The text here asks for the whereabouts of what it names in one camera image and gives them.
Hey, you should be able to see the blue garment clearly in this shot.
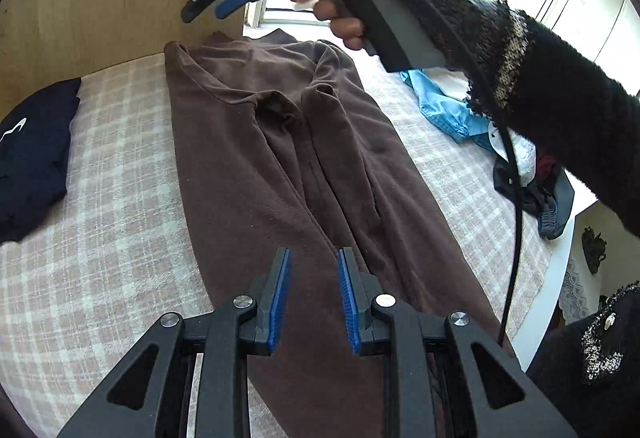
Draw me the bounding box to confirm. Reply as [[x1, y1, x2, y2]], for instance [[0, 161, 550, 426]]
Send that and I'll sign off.
[[399, 69, 494, 145]]

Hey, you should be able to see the brown fleece sweater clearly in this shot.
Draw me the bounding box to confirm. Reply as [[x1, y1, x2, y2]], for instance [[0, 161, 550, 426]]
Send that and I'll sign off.
[[163, 30, 527, 438]]

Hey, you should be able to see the white shirt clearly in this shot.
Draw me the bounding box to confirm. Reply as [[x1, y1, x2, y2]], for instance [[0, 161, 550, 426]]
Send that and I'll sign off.
[[486, 119, 539, 185]]

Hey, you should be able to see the person's right hand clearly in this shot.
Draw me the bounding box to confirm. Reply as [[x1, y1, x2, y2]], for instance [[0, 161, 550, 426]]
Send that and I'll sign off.
[[287, 0, 371, 52]]

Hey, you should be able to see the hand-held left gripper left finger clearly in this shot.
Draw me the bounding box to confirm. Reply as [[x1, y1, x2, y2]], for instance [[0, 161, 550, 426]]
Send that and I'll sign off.
[[57, 247, 292, 438]]

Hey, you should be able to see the red garment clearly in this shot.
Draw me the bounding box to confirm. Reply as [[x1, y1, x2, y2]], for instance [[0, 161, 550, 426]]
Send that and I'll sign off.
[[535, 155, 564, 185]]

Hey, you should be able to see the pink plaid blanket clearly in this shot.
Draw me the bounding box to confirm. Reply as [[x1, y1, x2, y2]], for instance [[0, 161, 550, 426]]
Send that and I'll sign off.
[[0, 25, 554, 438]]

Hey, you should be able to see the dark small ornament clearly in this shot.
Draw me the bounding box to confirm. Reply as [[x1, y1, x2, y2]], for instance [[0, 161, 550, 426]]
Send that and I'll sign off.
[[581, 226, 609, 275]]

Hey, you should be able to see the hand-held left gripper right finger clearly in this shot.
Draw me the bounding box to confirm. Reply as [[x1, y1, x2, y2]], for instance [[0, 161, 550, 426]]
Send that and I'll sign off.
[[337, 246, 576, 438]]

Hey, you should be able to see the person's black tweed jacket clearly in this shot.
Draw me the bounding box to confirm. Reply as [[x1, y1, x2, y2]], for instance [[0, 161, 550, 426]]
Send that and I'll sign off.
[[524, 282, 640, 438]]

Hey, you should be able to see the white lace cloth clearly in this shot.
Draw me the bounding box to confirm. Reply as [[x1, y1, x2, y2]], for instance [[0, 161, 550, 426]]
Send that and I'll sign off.
[[559, 258, 609, 325]]

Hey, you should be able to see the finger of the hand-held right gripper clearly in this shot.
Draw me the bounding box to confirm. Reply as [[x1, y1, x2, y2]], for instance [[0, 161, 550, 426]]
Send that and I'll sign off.
[[180, 0, 213, 25], [215, 0, 273, 20]]

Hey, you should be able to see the person's right forearm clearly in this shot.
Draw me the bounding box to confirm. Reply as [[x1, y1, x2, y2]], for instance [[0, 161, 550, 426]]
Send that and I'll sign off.
[[350, 0, 640, 240]]

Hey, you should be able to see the folded black t-shirt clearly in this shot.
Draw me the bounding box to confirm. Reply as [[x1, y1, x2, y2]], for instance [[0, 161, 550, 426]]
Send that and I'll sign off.
[[0, 78, 82, 244]]

